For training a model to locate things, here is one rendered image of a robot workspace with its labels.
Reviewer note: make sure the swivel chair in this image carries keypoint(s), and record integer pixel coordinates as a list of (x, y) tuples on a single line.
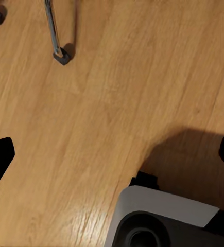
[(60, 54)]

